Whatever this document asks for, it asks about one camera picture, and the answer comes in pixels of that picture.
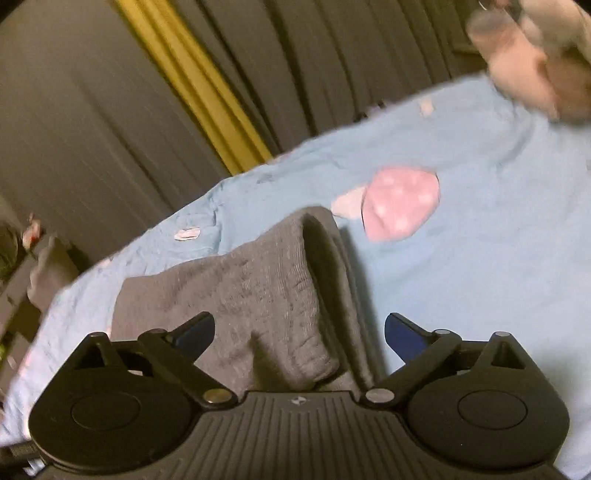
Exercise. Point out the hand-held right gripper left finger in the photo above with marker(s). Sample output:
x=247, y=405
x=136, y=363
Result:
x=196, y=331

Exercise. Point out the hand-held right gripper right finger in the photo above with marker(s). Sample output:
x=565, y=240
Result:
x=407, y=338

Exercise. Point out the grey pants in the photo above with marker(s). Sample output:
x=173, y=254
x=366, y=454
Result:
x=268, y=286

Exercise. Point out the light blue printed bed sheet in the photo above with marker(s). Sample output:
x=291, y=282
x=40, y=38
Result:
x=485, y=230

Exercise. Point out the pale grey cloth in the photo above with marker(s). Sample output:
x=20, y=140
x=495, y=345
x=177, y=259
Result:
x=51, y=272

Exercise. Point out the grey curtain with yellow stripe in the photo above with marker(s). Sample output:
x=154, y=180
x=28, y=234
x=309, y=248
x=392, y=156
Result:
x=115, y=115

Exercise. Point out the pink and grey plush toy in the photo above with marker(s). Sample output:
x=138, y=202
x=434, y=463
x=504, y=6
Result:
x=531, y=60

